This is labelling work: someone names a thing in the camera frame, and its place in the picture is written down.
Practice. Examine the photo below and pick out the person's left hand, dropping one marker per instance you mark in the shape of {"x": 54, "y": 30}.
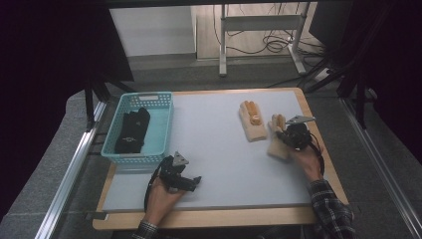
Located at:
{"x": 161, "y": 200}

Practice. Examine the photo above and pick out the beige glove with round label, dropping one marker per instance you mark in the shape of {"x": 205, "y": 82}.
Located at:
{"x": 254, "y": 132}

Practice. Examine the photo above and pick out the light blue plastic basket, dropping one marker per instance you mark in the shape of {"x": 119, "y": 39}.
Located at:
{"x": 159, "y": 132}

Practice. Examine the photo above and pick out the aluminium rail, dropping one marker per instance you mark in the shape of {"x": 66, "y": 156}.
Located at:
{"x": 66, "y": 179}
{"x": 381, "y": 166}

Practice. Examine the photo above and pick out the plain black glove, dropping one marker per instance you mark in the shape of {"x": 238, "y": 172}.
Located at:
{"x": 146, "y": 115}

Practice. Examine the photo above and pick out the black tripod stand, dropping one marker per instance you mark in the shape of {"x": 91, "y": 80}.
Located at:
{"x": 89, "y": 106}

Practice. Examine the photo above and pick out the plain beige glove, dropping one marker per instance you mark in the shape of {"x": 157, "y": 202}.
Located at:
{"x": 277, "y": 150}

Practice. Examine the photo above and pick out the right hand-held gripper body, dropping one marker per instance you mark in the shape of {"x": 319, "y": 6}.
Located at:
{"x": 298, "y": 136}

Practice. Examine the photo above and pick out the white metal desk frame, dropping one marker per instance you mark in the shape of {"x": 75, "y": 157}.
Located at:
{"x": 262, "y": 22}

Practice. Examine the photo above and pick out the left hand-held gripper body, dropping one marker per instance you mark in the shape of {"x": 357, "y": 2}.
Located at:
{"x": 172, "y": 172}

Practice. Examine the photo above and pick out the grey table mat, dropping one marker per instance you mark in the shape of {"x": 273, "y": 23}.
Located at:
{"x": 215, "y": 159}

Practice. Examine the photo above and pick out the person's right hand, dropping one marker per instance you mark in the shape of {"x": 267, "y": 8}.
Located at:
{"x": 308, "y": 162}

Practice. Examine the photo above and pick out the white panel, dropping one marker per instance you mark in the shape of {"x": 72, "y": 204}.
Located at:
{"x": 152, "y": 31}

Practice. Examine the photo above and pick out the wooden table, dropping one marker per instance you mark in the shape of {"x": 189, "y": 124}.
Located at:
{"x": 215, "y": 219}

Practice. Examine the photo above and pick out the grey tape piece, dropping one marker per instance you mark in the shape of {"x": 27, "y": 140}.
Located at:
{"x": 98, "y": 216}

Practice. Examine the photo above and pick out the black metal stand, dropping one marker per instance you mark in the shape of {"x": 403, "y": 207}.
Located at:
{"x": 360, "y": 99}

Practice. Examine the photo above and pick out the white power strip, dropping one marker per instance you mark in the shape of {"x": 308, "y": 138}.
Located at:
{"x": 321, "y": 75}

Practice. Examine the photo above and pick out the black glove with white print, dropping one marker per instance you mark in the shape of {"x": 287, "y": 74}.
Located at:
{"x": 129, "y": 136}

